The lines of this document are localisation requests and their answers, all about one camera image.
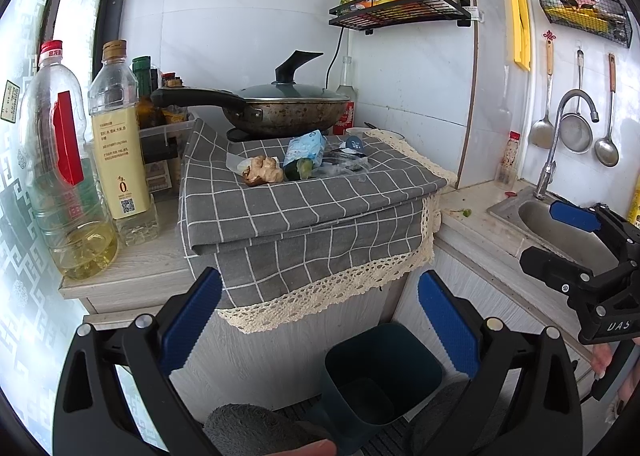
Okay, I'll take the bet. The person's right hand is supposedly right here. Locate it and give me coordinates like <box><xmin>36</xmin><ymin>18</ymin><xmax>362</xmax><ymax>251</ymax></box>
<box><xmin>590</xmin><ymin>343</ymin><xmax>640</xmax><ymax>403</ymax></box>

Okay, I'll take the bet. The clear plastic condiment tray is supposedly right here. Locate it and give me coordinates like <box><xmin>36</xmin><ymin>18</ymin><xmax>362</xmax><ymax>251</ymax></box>
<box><xmin>139</xmin><ymin>115</ymin><xmax>195</xmax><ymax>194</ymax></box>

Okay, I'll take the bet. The green cucumber end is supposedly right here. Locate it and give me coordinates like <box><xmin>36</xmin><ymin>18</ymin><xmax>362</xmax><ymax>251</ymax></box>
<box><xmin>283</xmin><ymin>158</ymin><xmax>314</xmax><ymax>181</ymax></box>

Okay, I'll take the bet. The person's left hand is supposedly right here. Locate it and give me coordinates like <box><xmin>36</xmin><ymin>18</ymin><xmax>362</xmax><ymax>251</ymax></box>
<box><xmin>268</xmin><ymin>440</ymin><xmax>337</xmax><ymax>456</ymax></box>

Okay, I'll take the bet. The chrome sink faucet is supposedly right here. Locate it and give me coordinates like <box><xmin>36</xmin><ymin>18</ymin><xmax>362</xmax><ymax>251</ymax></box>
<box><xmin>532</xmin><ymin>88</ymin><xmax>600</xmax><ymax>201</ymax></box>

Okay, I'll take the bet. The large red-cap oil bottle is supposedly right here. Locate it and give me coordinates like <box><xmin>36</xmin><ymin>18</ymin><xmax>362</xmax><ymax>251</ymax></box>
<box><xmin>18</xmin><ymin>40</ymin><xmax>118</xmax><ymax>281</ymax></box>

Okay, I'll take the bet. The ginger root piece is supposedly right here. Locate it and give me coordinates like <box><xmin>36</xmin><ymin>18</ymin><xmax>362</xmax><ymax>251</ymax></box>
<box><xmin>242</xmin><ymin>156</ymin><xmax>284</xmax><ymax>186</ymax></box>

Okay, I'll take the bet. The green-cap sauce bottle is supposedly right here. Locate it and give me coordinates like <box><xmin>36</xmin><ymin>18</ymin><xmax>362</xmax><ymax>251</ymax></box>
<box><xmin>132</xmin><ymin>56</ymin><xmax>156</xmax><ymax>129</ymax></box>

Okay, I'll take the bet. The metal spoon ladle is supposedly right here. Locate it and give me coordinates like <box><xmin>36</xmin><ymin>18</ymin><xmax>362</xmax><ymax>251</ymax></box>
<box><xmin>593</xmin><ymin>52</ymin><xmax>620</xmax><ymax>168</ymax></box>

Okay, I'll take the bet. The metal strainer skimmer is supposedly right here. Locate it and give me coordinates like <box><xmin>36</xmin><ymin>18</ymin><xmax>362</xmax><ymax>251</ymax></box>
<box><xmin>558</xmin><ymin>48</ymin><xmax>595</xmax><ymax>155</ymax></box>

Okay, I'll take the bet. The small spice jar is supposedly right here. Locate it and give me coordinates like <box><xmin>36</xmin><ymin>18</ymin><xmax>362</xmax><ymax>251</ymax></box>
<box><xmin>495</xmin><ymin>131</ymin><xmax>521</xmax><ymax>189</ymax></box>

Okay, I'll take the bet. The grey fluffy slipper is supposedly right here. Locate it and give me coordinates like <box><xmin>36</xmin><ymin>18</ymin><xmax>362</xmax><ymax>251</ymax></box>
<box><xmin>203</xmin><ymin>404</ymin><xmax>335</xmax><ymax>455</ymax></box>

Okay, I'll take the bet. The red-label glass liquor bottle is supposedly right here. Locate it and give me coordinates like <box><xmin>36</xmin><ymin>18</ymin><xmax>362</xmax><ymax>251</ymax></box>
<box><xmin>332</xmin><ymin>54</ymin><xmax>358</xmax><ymax>137</ymax></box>

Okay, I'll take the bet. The metal ladle wooden handle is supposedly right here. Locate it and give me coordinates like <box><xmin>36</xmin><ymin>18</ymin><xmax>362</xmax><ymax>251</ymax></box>
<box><xmin>529</xmin><ymin>30</ymin><xmax>556</xmax><ymax>149</ymax></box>

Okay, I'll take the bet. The black wire wall shelf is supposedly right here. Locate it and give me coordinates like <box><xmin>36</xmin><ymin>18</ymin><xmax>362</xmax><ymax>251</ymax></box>
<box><xmin>329</xmin><ymin>0</ymin><xmax>472</xmax><ymax>35</ymax></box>

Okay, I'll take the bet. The black power cable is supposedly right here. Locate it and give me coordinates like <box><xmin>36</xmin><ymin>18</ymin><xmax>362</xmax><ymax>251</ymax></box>
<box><xmin>324</xmin><ymin>25</ymin><xmax>347</xmax><ymax>90</ymax></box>

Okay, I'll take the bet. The wok with black handle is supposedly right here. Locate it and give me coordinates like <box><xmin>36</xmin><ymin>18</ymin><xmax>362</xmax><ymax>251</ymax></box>
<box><xmin>151</xmin><ymin>87</ymin><xmax>349</xmax><ymax>137</ymax></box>

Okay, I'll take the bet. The black wire wall basket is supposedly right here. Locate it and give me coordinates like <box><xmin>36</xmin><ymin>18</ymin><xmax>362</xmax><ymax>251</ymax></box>
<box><xmin>539</xmin><ymin>0</ymin><xmax>632</xmax><ymax>48</ymax></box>

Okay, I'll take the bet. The grey checked lace cloth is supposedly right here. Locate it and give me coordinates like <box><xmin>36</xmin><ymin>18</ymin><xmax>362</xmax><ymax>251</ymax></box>
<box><xmin>178</xmin><ymin>120</ymin><xmax>457</xmax><ymax>333</ymax></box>

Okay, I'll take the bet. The glass wok lid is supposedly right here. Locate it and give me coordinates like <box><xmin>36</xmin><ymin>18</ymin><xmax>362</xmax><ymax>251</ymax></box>
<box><xmin>236</xmin><ymin>50</ymin><xmax>347</xmax><ymax>102</ymax></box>

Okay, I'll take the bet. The yellow-label oil bottle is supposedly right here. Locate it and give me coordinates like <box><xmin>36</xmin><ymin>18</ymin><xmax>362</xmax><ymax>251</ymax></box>
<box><xmin>88</xmin><ymin>40</ymin><xmax>160</xmax><ymax>247</ymax></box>

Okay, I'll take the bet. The dark green trash bin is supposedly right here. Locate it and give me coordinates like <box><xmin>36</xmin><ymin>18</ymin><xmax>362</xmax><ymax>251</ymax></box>
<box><xmin>309</xmin><ymin>323</ymin><xmax>444</xmax><ymax>455</ymax></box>

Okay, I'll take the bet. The stainless steel sink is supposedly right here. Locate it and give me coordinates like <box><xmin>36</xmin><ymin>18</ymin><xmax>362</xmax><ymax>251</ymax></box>
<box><xmin>488</xmin><ymin>187</ymin><xmax>617</xmax><ymax>275</ymax></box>

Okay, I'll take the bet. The yellow cutting board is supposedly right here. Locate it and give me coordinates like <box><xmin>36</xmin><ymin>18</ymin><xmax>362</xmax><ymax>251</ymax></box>
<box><xmin>509</xmin><ymin>0</ymin><xmax>532</xmax><ymax>72</ymax></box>

